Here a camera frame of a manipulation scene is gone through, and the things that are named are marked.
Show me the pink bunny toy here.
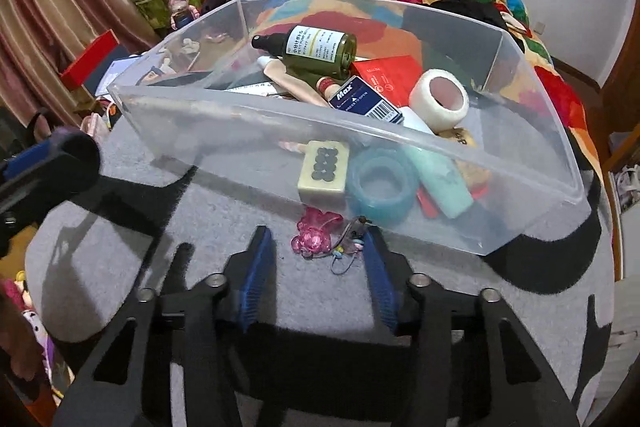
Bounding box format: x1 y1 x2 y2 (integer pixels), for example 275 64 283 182
167 0 198 30

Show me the small doll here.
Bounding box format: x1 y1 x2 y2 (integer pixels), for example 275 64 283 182
0 269 53 388

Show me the pink pouch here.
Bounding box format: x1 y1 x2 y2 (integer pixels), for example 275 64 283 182
80 114 108 140

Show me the wooden wardrobe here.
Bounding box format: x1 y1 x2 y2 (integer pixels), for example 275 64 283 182
597 0 640 278

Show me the cream block with black dots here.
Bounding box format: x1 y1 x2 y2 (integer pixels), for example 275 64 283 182
297 140 353 208

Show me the beaded string charm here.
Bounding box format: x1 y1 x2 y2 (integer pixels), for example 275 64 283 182
330 217 373 277

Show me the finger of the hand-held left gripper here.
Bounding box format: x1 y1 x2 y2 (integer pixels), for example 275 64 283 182
0 130 101 253
0 139 61 192

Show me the white cabinet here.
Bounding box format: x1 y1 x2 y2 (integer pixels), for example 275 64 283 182
597 277 638 413

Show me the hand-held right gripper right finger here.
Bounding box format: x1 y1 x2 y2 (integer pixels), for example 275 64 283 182
364 227 581 427

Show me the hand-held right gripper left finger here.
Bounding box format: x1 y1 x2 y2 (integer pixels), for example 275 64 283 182
52 226 276 427

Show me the beige tube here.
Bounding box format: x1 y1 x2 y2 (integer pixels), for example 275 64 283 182
263 58 333 108

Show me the black plastic frame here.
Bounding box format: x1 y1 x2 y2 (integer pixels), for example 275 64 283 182
27 107 56 145

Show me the clear plastic storage container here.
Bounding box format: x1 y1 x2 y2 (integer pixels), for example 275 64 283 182
107 0 591 257

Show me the blue notebook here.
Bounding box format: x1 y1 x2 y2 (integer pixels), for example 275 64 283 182
94 57 143 96

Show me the white sneaker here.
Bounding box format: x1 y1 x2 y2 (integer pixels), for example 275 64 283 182
612 164 640 212

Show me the black clothing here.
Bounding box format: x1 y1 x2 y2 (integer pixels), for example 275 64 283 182
429 0 526 42

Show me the red cardboard box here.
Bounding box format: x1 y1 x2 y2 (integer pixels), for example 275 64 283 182
350 55 426 108

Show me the blue tape roll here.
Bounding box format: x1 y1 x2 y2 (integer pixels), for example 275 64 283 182
348 148 420 228

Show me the pink flower keychain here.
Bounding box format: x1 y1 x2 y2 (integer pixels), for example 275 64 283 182
291 207 345 255

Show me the green glass bottle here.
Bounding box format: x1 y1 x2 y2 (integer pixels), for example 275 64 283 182
251 26 357 80

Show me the blue and white small box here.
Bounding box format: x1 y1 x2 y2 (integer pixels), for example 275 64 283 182
330 75 405 125

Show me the small bottle with red band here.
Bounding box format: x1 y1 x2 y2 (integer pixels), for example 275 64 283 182
317 76 351 100

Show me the white tape roll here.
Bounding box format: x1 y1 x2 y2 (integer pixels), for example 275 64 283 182
408 69 471 130

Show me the long red box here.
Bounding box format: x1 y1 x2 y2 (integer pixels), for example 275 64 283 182
60 29 121 90

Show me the mint green bottle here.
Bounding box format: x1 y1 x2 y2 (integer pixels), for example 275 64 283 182
402 144 474 219

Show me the striped pink curtain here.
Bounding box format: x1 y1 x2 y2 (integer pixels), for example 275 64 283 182
0 0 161 128

